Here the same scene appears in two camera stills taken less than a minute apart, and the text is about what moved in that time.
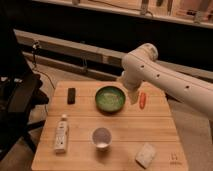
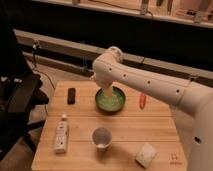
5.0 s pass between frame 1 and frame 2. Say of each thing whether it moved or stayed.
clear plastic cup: stayed
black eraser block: stayed
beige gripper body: moved
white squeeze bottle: stayed
